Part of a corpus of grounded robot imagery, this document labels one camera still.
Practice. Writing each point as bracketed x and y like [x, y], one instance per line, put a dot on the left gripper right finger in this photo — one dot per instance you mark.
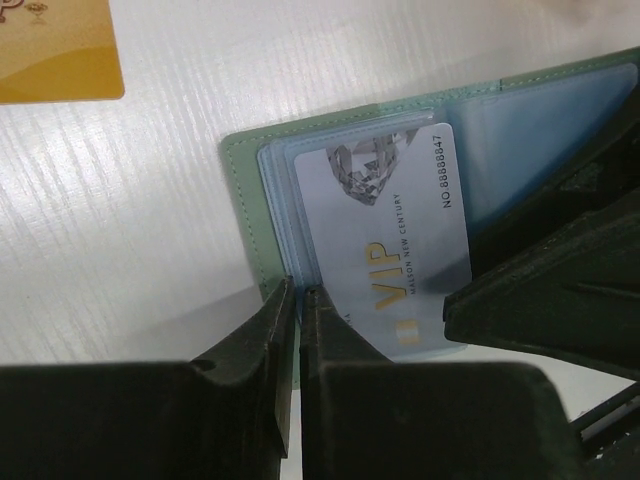
[366, 417]

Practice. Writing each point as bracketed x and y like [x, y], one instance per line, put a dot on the tan gold credit card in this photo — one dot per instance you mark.
[58, 51]

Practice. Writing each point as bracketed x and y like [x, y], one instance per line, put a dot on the grey-green card holder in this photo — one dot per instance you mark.
[400, 180]

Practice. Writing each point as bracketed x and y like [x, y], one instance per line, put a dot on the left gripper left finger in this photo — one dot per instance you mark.
[223, 415]

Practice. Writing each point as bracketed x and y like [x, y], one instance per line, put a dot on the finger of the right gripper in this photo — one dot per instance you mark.
[558, 275]

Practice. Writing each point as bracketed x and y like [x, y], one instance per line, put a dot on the blue card sleeve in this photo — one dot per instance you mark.
[450, 190]

